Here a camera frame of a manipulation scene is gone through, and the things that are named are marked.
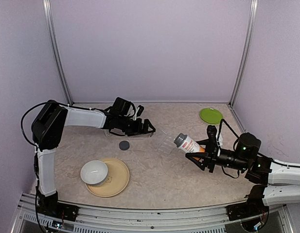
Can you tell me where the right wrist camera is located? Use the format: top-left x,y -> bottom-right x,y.
215,133 -> 223,149

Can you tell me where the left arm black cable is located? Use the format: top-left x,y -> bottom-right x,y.
20,101 -> 58,146

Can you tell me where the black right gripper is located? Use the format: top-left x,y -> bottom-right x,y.
186,138 -> 249,173

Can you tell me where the grey bottle cap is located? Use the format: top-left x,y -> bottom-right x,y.
119,141 -> 130,150

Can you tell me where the clear plastic pill organizer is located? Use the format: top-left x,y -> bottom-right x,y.
153,128 -> 176,156

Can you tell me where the aluminium front rail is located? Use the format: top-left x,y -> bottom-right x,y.
10,194 -> 294,233

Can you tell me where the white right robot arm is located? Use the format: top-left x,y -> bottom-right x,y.
185,125 -> 300,216

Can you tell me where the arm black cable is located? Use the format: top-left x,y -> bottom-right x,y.
20,101 -> 58,146
217,118 -> 240,141

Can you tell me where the right aluminium corner post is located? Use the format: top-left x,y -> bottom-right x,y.
229,0 -> 258,108

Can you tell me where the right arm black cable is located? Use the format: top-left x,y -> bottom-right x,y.
217,118 -> 240,141

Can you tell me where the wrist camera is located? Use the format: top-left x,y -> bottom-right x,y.
215,133 -> 223,149
133,105 -> 144,120

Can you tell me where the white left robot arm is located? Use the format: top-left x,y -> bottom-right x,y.
31,97 -> 156,216

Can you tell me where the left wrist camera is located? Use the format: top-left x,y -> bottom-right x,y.
133,105 -> 144,120

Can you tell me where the white ceramic bowl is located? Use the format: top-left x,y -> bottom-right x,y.
80,160 -> 108,186

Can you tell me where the aluminium corner post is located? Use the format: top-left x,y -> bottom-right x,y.
229,0 -> 258,108
42,0 -> 74,105

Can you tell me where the beige round plate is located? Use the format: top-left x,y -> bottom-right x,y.
85,158 -> 130,198

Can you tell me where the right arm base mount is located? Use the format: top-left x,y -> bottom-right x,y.
226,194 -> 269,221

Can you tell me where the orange pill bottle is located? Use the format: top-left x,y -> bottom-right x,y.
174,133 -> 205,153

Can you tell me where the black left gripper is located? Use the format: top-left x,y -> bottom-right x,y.
118,116 -> 156,136

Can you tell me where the green plastic plate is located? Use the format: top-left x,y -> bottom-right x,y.
199,108 -> 223,125

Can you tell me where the white pill bottle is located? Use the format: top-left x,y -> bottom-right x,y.
104,130 -> 115,137

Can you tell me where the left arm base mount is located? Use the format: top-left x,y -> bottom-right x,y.
37,200 -> 79,221

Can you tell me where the left aluminium corner post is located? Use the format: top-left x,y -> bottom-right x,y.
42,0 -> 74,105

